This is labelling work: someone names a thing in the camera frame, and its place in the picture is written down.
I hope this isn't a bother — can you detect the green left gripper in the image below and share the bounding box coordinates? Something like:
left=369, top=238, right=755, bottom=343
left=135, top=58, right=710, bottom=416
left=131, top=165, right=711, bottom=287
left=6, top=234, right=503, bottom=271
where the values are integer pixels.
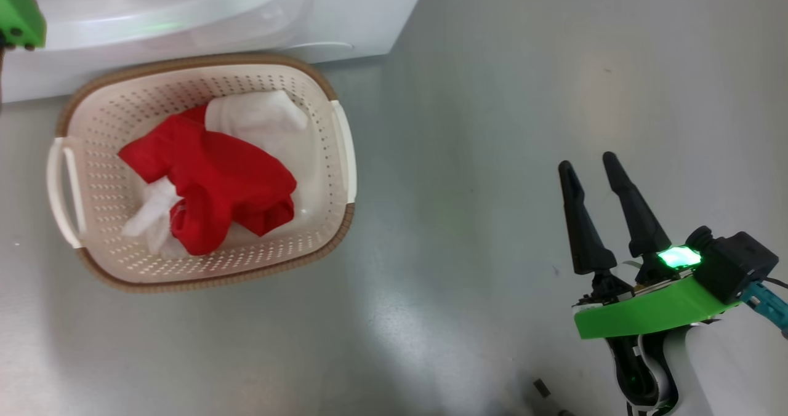
left=0, top=0, right=47, bottom=51

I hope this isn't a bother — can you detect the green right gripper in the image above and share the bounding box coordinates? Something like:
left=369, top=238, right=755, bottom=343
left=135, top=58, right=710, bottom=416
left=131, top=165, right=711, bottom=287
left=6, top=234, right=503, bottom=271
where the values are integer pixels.
left=558, top=151, right=740, bottom=341

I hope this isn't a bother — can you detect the red and white garment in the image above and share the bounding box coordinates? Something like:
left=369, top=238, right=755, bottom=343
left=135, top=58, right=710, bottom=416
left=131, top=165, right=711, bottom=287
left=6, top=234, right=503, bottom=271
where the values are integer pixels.
left=117, top=90, right=310, bottom=260

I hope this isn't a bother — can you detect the white front-load washing machine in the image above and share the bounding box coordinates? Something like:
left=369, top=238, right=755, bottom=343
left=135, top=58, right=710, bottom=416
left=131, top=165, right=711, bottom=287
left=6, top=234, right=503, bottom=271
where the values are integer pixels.
left=0, top=0, right=433, bottom=104

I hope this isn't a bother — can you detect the cream laundry basket brown rim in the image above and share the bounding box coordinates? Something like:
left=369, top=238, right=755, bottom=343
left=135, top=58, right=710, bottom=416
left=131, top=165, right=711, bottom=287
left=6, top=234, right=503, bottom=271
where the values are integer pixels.
left=46, top=52, right=358, bottom=294

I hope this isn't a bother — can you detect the teal cable connector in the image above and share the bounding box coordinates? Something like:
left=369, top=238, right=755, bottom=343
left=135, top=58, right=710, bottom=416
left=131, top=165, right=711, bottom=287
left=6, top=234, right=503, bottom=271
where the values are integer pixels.
left=741, top=281, right=788, bottom=338

